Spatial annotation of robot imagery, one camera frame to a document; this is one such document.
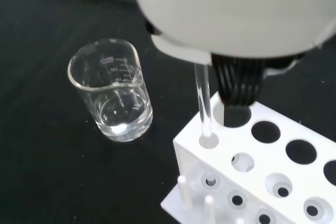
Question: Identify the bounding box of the white test tube rack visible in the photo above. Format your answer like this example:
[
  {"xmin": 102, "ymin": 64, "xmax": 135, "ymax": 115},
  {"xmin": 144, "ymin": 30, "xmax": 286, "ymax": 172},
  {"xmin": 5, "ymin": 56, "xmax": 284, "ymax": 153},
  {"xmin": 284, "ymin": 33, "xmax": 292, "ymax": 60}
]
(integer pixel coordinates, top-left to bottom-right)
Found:
[{"xmin": 160, "ymin": 91, "xmax": 336, "ymax": 224}]

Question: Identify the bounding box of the black bench cloth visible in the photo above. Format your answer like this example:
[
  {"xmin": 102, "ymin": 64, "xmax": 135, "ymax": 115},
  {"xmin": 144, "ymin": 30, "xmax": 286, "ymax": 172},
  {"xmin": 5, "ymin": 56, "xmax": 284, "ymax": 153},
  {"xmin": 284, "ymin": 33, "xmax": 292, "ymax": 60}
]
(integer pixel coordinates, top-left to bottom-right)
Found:
[{"xmin": 0, "ymin": 0, "xmax": 336, "ymax": 224}]

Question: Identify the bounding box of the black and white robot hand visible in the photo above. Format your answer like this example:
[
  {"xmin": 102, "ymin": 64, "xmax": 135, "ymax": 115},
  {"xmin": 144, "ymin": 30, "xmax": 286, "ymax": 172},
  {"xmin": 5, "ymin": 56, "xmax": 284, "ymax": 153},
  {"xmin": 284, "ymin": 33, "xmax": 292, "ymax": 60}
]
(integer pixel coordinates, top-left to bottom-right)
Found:
[{"xmin": 127, "ymin": 0, "xmax": 336, "ymax": 109}]

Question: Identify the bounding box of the clear glass beaker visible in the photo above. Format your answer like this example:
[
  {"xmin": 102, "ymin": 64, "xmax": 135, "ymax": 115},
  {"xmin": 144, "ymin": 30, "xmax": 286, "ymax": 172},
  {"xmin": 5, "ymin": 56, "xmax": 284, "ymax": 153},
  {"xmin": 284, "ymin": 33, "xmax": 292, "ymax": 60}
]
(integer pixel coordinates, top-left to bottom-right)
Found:
[{"xmin": 67, "ymin": 38, "xmax": 154, "ymax": 143}]

